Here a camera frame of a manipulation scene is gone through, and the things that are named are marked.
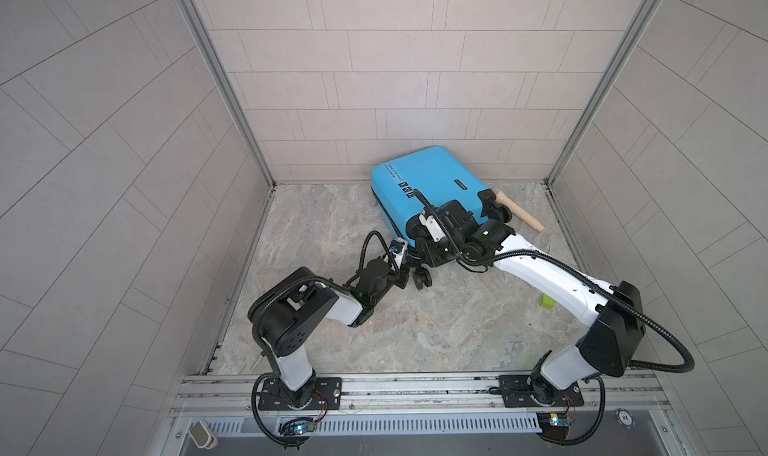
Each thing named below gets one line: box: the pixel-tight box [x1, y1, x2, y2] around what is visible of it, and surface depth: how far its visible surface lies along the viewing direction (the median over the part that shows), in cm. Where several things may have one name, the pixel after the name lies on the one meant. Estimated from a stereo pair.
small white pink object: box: [189, 420, 219, 450], surface depth 64 cm
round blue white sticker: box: [615, 408, 636, 429], surface depth 69 cm
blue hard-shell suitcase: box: [371, 147, 512, 247], surface depth 91 cm
